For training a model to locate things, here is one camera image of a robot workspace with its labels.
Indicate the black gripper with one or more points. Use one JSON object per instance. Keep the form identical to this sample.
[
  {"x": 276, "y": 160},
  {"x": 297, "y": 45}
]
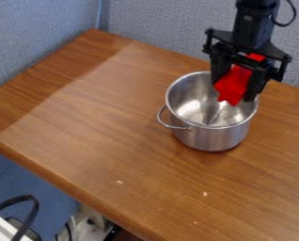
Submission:
[{"x": 246, "y": 46}]

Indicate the red plastic block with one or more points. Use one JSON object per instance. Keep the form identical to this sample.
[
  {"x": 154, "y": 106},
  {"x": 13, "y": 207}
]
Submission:
[{"x": 233, "y": 84}]

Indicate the metal pot with handles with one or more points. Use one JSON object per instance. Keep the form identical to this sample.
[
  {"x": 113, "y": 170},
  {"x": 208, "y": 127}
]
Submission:
[{"x": 205, "y": 123}]

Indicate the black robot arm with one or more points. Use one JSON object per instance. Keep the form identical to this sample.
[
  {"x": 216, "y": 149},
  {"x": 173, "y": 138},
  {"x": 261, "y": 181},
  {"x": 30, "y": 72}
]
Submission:
[{"x": 245, "y": 59}]

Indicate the white equipment under table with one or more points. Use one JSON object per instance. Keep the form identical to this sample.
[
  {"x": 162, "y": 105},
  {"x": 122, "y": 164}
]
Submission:
[{"x": 89, "y": 226}]

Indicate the white ribbed box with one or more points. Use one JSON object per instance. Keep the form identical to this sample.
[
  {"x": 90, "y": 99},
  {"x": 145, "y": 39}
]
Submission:
[{"x": 17, "y": 230}]

